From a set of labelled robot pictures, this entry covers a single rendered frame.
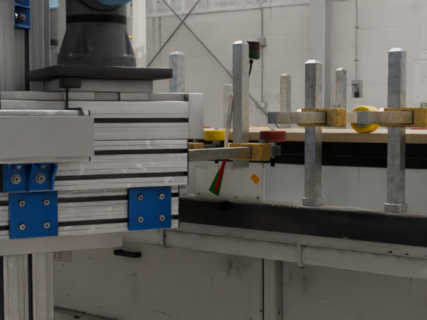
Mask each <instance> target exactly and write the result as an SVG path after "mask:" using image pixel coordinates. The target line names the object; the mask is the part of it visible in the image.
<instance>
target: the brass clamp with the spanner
mask: <svg viewBox="0 0 427 320"><path fill-rule="evenodd" d="M228 147H251V157H245V158H235V159H229V160H240V161H270V143H228Z"/></svg>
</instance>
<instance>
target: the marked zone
mask: <svg viewBox="0 0 427 320"><path fill-rule="evenodd" d="M219 172H220V169H219V170H218V172H217V174H216V176H215V178H214V180H213V182H212V184H211V186H210V188H209V191H210V192H212V193H213V194H215V195H217V196H219V192H220V187H221V183H222V177H223V174H224V171H223V173H222V177H221V180H220V184H219V188H218V189H217V191H216V193H215V186H216V183H217V179H218V176H219Z"/></svg>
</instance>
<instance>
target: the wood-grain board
mask: <svg viewBox="0 0 427 320"><path fill-rule="evenodd" d="M214 129H215V128H204V138H203V139H198V140H204V139H205V130H214ZM271 129H275V130H285V131H286V141H298V142H305V129H276V128H249V140H260V131H261V130H271ZM229 140H233V129H232V128H230V134H229ZM322 142H367V143H388V130H375V131H373V132H371V133H359V132H357V131H355V130H354V129H322ZM405 143H427V130H405Z"/></svg>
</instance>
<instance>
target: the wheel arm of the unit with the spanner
mask: <svg viewBox="0 0 427 320"><path fill-rule="evenodd" d="M280 155H281V146H280V145H277V146H270V156H271V158H275V156H280ZM245 157H251V147H229V148H216V149H191V150H189V161H207V160H217V159H235V158H245Z"/></svg>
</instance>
